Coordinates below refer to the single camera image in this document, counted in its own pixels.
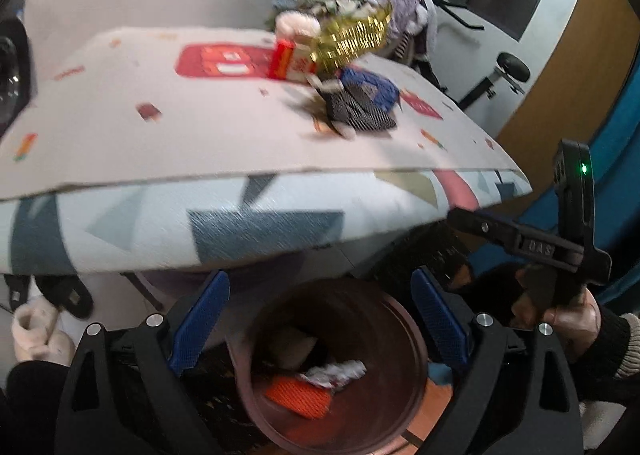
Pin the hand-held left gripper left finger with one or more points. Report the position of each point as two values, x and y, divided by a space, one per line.
200 325

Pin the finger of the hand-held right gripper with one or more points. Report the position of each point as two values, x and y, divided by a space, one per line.
482 230

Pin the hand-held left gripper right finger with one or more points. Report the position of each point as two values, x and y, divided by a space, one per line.
440 320

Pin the dark red trash bin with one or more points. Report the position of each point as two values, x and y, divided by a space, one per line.
390 385

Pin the white paper wrapper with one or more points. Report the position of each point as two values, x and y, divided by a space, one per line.
332 374

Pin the orange foam fruit net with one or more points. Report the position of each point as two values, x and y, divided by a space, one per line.
297 397

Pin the person's right forearm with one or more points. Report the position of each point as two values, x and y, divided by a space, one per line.
612 345

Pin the person's right hand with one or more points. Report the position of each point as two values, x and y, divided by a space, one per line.
570 330

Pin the black slipper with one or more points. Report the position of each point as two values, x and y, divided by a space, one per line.
65 296
16 291

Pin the black exercise bike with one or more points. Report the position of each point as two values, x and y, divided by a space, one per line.
495 72

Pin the black dotted cloth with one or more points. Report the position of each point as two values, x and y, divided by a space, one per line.
357 107

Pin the blue carton box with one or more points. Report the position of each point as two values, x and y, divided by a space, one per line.
380 87

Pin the bear printed table mat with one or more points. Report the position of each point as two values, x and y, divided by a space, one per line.
175 130

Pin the gold foil wrapper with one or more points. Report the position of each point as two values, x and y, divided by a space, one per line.
350 37

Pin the small red box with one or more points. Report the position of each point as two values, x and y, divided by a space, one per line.
280 60

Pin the white foam fruit net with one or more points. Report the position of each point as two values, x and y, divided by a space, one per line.
297 26

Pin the grey washing machine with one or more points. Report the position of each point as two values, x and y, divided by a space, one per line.
15 75

